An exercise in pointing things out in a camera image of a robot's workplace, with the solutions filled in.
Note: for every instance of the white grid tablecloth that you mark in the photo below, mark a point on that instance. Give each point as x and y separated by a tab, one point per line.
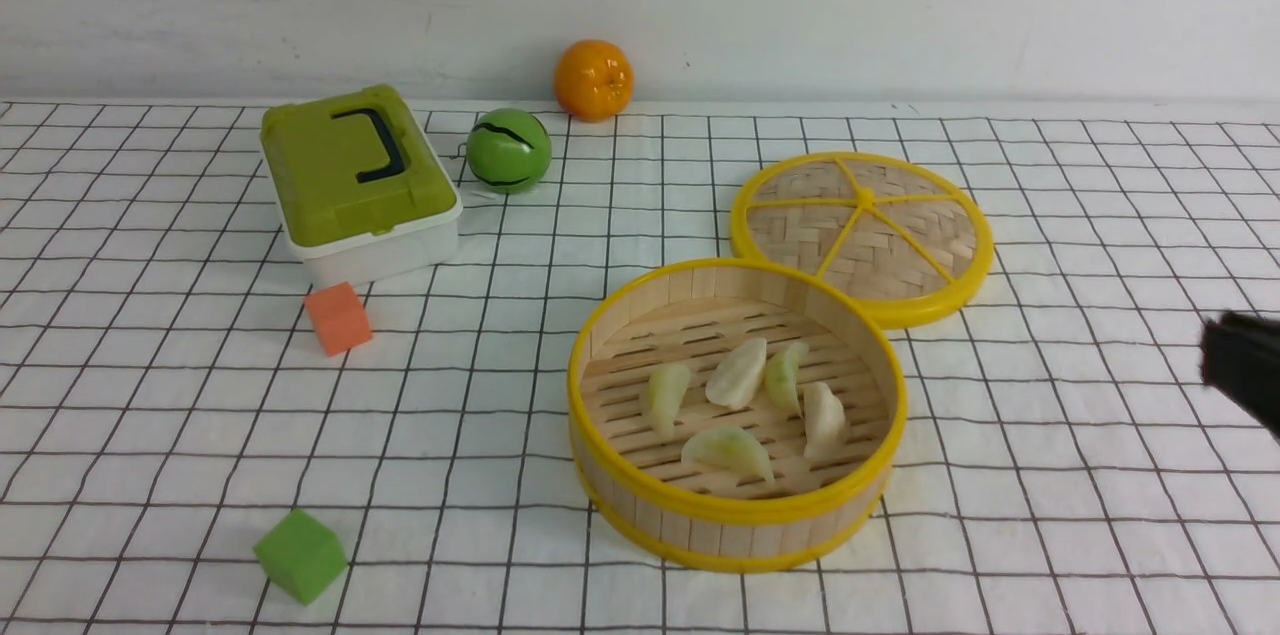
165	403

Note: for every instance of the cream white dumpling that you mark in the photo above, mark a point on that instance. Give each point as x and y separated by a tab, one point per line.
737	377

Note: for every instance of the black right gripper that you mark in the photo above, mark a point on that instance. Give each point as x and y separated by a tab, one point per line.
1240	358

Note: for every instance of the pale green dumpling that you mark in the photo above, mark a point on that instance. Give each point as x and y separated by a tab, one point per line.
780	377
663	398

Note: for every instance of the orange toy fruit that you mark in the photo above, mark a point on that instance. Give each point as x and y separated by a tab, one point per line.
593	80

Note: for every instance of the bamboo steamer lid yellow rim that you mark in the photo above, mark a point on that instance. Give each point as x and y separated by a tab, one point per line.
907	245

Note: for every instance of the green lidded white box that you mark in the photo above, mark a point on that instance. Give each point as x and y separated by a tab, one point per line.
361	193

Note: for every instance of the green foam cube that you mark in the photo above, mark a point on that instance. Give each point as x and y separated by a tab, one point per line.
301	555

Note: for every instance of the green toy watermelon ball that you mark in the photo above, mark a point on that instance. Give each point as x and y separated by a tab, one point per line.
509	150

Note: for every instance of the pale green bottom dumpling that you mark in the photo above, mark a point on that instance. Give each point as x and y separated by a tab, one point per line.
663	398

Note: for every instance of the pale dumpling bottom edge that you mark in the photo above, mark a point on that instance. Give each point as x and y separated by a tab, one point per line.
732	448

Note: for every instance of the orange foam cube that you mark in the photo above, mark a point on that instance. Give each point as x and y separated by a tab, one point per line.
338	318

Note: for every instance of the bamboo steamer tray yellow rim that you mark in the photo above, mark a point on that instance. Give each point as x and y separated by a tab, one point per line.
696	312

